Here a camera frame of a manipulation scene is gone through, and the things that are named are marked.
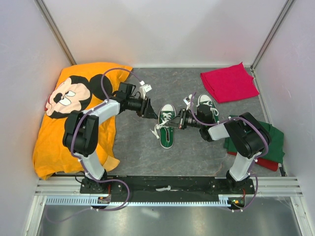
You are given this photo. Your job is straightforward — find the green sneaker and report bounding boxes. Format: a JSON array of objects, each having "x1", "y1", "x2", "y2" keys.
[
  {"x1": 158, "y1": 104, "x2": 176, "y2": 149},
  {"x1": 197, "y1": 94, "x2": 219, "y2": 123}
]

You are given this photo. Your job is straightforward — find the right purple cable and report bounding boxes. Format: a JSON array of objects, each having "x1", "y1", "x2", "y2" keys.
[{"x1": 189, "y1": 92, "x2": 269, "y2": 213}]

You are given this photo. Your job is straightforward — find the orange mickey mouse shirt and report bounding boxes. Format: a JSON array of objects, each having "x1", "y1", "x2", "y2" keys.
[{"x1": 32, "y1": 62, "x2": 133, "y2": 180}]

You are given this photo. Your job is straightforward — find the grey slotted cable duct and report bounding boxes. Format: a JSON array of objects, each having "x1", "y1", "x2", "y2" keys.
[{"x1": 46, "y1": 195, "x2": 239, "y2": 207}]

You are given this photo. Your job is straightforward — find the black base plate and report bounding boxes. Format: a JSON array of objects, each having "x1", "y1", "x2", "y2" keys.
[{"x1": 80, "y1": 176, "x2": 255, "y2": 203}]

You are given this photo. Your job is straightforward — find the purple cable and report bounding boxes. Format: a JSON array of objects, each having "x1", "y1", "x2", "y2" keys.
[
  {"x1": 44, "y1": 67, "x2": 148, "y2": 223},
  {"x1": 189, "y1": 92, "x2": 269, "y2": 213}
]

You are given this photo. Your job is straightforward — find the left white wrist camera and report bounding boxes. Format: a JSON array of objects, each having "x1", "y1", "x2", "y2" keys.
[{"x1": 139, "y1": 81, "x2": 152, "y2": 98}]

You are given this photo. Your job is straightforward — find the pink red cloth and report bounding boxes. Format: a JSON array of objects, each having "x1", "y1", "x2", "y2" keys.
[{"x1": 200, "y1": 63, "x2": 259, "y2": 103}]

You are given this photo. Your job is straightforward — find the dark green cloth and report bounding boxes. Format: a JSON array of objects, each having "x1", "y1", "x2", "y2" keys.
[{"x1": 223, "y1": 115, "x2": 285, "y2": 164}]

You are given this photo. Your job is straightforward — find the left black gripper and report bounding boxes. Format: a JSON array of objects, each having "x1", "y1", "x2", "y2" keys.
[{"x1": 126, "y1": 95, "x2": 158, "y2": 120}]

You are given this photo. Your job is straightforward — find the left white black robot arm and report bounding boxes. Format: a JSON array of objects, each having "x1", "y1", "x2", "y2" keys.
[{"x1": 63, "y1": 81, "x2": 158, "y2": 193}]

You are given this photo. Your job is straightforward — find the white tape scrap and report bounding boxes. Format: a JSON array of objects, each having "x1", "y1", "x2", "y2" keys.
[{"x1": 156, "y1": 185, "x2": 171, "y2": 192}]

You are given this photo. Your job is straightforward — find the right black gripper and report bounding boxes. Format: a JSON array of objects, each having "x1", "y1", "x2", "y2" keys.
[{"x1": 165, "y1": 108, "x2": 203, "y2": 130}]

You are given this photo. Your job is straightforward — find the red cloth under green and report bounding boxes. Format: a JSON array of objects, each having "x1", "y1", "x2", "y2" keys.
[{"x1": 227, "y1": 151, "x2": 279, "y2": 172}]

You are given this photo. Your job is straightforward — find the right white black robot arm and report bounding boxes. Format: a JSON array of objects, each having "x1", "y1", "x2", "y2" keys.
[{"x1": 165, "y1": 104, "x2": 271, "y2": 194}]

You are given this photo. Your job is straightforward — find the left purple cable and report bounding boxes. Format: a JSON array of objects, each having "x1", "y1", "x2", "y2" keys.
[{"x1": 44, "y1": 67, "x2": 148, "y2": 223}]

